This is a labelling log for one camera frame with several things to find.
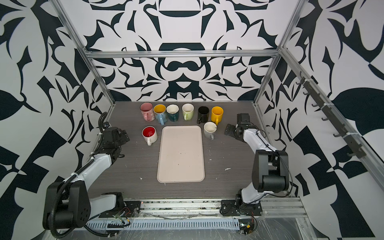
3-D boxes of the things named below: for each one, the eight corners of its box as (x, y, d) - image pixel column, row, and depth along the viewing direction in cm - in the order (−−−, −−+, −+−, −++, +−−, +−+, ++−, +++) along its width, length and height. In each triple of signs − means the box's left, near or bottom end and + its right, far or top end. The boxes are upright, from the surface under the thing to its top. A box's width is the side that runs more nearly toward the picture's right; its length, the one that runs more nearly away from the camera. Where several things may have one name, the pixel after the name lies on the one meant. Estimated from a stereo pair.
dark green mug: (167, 124, 107) (165, 115, 99) (168, 113, 114) (166, 103, 106) (179, 124, 107) (178, 115, 99) (179, 113, 114) (179, 103, 106)
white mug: (149, 147, 96) (146, 142, 91) (142, 135, 102) (139, 129, 97) (161, 140, 100) (159, 135, 94) (153, 129, 105) (151, 123, 100)
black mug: (197, 124, 108) (197, 116, 101) (197, 114, 114) (197, 106, 107) (208, 124, 108) (209, 116, 101) (207, 114, 114) (208, 106, 107)
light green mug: (185, 124, 109) (184, 115, 101) (181, 113, 115) (180, 104, 107) (196, 121, 111) (197, 112, 103) (192, 111, 117) (192, 101, 109)
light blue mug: (154, 126, 106) (151, 117, 98) (156, 113, 114) (154, 103, 106) (166, 126, 106) (164, 117, 98) (168, 113, 114) (166, 103, 106)
